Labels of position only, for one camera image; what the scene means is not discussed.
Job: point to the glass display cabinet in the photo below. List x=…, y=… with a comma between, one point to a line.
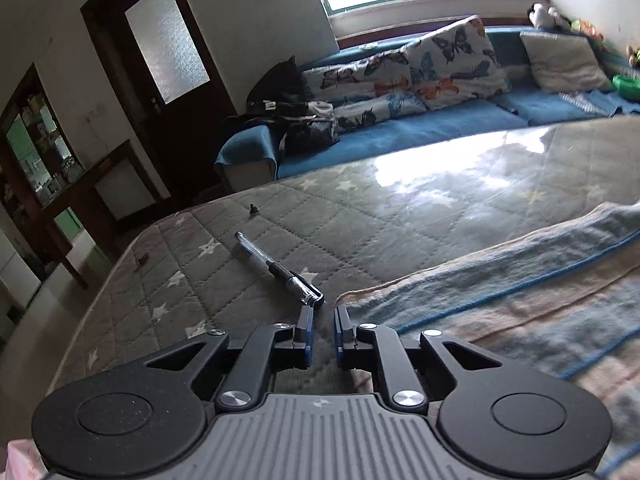
x=30, y=150

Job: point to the striped blue beige towel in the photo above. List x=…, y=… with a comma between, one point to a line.
x=500, y=285

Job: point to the white plush toy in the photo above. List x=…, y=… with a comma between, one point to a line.
x=559, y=19

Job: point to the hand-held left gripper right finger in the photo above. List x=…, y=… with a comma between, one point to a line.
x=340, y=334

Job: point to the panda plush toy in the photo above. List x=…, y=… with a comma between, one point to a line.
x=537, y=14

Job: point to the grey quilted star mat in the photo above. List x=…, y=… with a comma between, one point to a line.
x=175, y=260

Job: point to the pink plastic bag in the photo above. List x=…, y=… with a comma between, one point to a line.
x=17, y=460

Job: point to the small butterfly print pillow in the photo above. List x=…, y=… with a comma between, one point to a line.
x=380, y=110

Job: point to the dark cloth pile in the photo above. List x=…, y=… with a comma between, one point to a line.
x=280, y=90

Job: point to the large butterfly print pillow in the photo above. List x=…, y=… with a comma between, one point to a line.
x=455, y=65

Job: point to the blue sofa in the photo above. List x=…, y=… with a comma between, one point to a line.
x=450, y=130

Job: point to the colourful plush toys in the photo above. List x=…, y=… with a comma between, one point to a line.
x=587, y=30

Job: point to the green plastic object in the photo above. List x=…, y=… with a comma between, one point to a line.
x=627, y=86

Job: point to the dark wooden side table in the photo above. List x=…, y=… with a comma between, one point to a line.
x=100, y=170

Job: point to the dark wooden glass door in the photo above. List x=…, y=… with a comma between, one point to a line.
x=185, y=125

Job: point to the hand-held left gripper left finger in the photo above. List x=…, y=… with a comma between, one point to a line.
x=308, y=332

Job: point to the black silver pen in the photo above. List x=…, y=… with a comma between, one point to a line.
x=280, y=272

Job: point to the grey plain pillow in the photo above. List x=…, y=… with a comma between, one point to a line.
x=565, y=60

